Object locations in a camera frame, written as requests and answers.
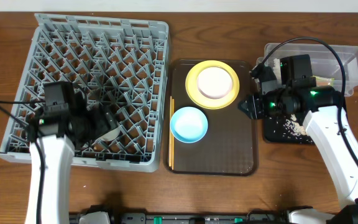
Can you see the food scraps pile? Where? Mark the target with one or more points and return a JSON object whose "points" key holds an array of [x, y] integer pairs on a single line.
{"points": [[294, 128]]}

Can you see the white tissue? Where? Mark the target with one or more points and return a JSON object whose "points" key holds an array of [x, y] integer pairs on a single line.
{"points": [[277, 69]]}

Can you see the white cup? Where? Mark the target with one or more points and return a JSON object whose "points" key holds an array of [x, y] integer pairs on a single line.
{"points": [[111, 135]]}

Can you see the black waste tray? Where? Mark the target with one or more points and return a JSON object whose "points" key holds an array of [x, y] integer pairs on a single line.
{"points": [[278, 133]]}

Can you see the brown serving tray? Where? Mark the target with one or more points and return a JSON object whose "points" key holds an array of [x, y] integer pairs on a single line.
{"points": [[230, 146]]}

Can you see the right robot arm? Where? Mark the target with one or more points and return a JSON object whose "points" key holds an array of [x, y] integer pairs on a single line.
{"points": [[289, 88]]}

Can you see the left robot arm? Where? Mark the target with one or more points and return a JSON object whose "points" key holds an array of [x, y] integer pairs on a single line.
{"points": [[63, 124]]}

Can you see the white pink bowl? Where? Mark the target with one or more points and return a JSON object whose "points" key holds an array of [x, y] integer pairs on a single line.
{"points": [[214, 82]]}

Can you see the yellow plate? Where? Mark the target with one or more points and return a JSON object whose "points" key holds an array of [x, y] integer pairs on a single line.
{"points": [[202, 101]]}

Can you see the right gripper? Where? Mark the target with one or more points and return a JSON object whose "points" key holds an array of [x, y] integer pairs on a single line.
{"points": [[257, 106]]}

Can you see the wooden chopstick left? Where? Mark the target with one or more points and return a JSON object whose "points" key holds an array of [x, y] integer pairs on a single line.
{"points": [[170, 135]]}

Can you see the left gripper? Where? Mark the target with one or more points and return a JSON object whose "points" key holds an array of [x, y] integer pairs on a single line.
{"points": [[96, 123]]}

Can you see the grey dishwasher rack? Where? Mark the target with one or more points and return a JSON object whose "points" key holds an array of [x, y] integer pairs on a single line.
{"points": [[120, 63]]}

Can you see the blue bowl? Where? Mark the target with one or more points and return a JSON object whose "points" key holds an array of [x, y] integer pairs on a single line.
{"points": [[189, 125]]}

